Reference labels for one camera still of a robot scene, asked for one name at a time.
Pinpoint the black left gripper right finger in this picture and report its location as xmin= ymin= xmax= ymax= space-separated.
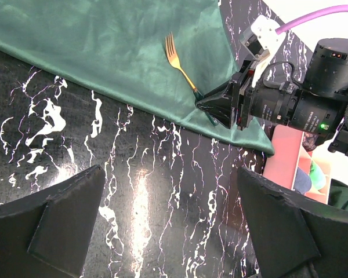
xmin=237 ymin=167 xmax=348 ymax=277

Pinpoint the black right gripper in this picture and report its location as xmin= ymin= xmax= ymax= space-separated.
xmin=196 ymin=60 xmax=344 ymax=136

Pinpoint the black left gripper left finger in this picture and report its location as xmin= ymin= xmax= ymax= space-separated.
xmin=0 ymin=165 xmax=105 ymax=277

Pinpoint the gold fork green handle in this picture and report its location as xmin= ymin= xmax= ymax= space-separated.
xmin=164 ymin=31 xmax=219 ymax=127

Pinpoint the dark green cloth napkin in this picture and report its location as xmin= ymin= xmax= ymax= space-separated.
xmin=0 ymin=1 xmax=274 ymax=155

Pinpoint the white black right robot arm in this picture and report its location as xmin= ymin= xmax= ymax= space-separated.
xmin=196 ymin=38 xmax=348 ymax=157

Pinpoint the grey-blue rolled towel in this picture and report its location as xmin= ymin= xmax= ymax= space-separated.
xmin=293 ymin=167 xmax=312 ymax=195

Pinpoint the dark green baseball cap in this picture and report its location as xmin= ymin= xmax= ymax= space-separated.
xmin=328 ymin=179 xmax=348 ymax=211

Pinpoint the bright green rolled cloth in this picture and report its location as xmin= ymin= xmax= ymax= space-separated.
xmin=309 ymin=160 xmax=326 ymax=191

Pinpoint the pink divided organizer box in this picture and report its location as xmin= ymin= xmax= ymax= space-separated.
xmin=263 ymin=125 xmax=331 ymax=204

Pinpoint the dark paisley rolled tie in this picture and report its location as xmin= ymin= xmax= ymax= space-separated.
xmin=302 ymin=133 xmax=317 ymax=152

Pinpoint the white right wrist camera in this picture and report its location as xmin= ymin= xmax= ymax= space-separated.
xmin=240 ymin=15 xmax=286 ymax=61

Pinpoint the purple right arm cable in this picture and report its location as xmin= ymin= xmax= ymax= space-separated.
xmin=275 ymin=4 xmax=348 ymax=33

